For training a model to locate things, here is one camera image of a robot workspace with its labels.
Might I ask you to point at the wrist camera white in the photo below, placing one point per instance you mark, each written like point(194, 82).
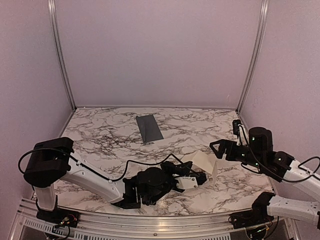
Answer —
point(186, 182)
point(238, 131)

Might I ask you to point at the front aluminium rail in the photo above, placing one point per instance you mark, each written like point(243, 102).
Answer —
point(108, 226)

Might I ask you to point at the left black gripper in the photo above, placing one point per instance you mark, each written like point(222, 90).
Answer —
point(179, 169)

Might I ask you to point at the dark grey envelope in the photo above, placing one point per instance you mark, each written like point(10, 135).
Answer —
point(148, 128)

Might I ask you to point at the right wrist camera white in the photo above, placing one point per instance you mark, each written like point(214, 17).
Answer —
point(238, 131)

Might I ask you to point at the cream letter paper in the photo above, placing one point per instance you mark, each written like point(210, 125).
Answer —
point(206, 162)

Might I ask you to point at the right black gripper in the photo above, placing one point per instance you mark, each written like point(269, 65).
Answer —
point(226, 144)

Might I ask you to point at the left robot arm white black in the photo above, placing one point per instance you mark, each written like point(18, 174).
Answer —
point(55, 159)

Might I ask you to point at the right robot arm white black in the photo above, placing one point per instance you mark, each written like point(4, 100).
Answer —
point(285, 169)

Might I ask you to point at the left aluminium frame post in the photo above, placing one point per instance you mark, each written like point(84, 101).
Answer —
point(59, 52)

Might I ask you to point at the aluminium frame post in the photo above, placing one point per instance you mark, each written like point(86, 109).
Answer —
point(59, 52)
point(261, 28)

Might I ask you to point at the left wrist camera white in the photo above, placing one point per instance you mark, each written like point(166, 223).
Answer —
point(186, 182)

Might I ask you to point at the right aluminium frame post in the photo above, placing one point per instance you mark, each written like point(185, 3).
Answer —
point(261, 28)

